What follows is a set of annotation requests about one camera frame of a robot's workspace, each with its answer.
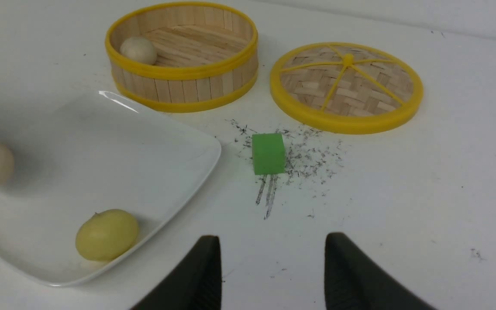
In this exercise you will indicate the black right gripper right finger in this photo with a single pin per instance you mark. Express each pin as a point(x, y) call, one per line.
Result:
point(352, 281)

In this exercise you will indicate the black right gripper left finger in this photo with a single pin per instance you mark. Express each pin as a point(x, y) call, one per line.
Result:
point(194, 284)

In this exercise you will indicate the yellow steamed bun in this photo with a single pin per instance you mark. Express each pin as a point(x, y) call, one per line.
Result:
point(107, 235)

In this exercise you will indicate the white square plate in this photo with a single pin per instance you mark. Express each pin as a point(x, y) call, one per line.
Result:
point(101, 152)

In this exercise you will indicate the green cube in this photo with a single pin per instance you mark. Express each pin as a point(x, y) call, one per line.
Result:
point(268, 154)

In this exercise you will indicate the yellow rimmed woven steamer lid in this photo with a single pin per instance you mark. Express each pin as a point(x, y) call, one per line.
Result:
point(345, 88)

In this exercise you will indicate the yellow rimmed bamboo steamer basket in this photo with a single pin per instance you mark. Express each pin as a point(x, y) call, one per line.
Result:
point(207, 56)

